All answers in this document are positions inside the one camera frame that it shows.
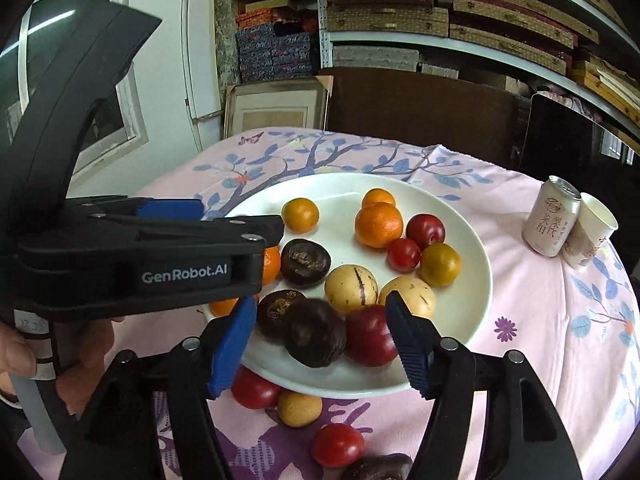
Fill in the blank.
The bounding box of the pink deer-print tablecloth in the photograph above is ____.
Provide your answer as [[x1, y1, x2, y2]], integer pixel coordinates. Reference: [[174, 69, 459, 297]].
[[16, 126, 640, 480]]

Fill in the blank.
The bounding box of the white oval plate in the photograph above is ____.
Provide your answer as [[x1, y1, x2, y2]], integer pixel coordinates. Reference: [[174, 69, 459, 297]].
[[230, 174, 492, 399]]

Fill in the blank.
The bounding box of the white board panel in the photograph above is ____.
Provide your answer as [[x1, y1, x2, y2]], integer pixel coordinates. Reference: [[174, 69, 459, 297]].
[[180, 0, 222, 152]]

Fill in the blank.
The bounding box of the greenish yellow orange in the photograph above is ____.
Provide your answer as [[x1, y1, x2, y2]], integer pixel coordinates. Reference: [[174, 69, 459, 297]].
[[419, 243, 461, 287]]

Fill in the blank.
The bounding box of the white metal shelf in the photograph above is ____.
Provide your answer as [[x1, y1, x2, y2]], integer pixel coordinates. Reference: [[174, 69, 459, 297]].
[[317, 0, 639, 140]]

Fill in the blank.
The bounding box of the pink drink can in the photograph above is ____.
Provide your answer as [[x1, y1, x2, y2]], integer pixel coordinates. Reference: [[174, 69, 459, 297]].
[[522, 176, 582, 258]]

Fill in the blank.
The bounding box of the brown longan fruit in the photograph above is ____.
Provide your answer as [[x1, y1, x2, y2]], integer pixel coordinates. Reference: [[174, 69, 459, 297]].
[[277, 391, 323, 428]]

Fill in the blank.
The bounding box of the large orange mandarin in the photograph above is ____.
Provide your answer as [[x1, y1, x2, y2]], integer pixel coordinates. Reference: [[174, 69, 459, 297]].
[[354, 203, 404, 249]]

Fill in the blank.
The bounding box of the dark red plum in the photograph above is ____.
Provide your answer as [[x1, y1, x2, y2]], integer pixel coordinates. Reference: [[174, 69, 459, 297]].
[[345, 304, 398, 367]]

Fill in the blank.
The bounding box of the person's left hand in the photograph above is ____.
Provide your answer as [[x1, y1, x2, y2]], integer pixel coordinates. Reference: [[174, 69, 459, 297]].
[[0, 318, 124, 415]]

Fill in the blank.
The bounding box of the framed picture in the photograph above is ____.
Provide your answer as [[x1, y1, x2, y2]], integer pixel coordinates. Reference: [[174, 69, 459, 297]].
[[221, 75, 334, 139]]

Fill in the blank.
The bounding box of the dark brown water chestnut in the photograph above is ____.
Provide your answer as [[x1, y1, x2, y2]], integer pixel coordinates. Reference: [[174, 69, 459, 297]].
[[282, 299, 346, 368], [257, 289, 306, 342]]

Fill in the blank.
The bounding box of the red plum on plate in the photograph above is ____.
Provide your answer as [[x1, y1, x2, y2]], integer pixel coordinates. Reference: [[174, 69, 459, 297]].
[[406, 214, 446, 250]]

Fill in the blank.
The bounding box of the blue patterned boxes stack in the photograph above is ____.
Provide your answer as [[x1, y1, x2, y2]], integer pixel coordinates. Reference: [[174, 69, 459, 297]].
[[235, 6, 320, 84]]

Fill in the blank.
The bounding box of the white paper cup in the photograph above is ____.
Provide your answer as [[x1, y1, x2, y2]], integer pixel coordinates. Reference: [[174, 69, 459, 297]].
[[561, 193, 618, 269]]

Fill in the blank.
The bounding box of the window frame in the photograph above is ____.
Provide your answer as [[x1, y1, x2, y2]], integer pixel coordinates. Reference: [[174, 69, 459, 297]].
[[1, 0, 162, 188]]

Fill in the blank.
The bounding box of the red cherry tomato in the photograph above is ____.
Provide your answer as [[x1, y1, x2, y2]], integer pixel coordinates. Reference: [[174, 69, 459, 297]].
[[386, 238, 421, 273], [231, 366, 281, 410], [310, 424, 366, 468]]

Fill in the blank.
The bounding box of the small orange on plate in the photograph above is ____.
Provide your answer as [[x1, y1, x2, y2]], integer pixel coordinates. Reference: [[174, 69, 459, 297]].
[[361, 188, 396, 208]]

